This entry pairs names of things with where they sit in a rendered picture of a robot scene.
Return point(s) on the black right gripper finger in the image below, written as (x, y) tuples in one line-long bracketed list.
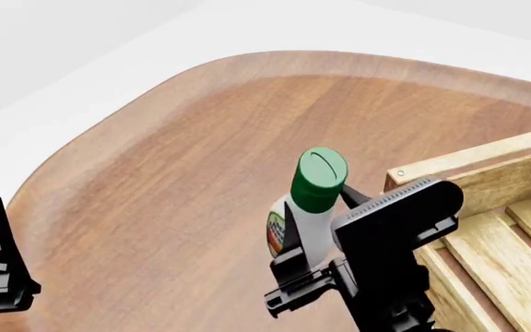
[(354, 198), (293, 263)]

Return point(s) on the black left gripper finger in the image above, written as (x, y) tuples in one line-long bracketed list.
[(3, 263)]

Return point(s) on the green-capped salad dressing bottle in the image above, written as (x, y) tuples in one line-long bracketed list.
[(318, 180)]

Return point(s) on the light wooden slatted tray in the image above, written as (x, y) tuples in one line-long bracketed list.
[(496, 249)]

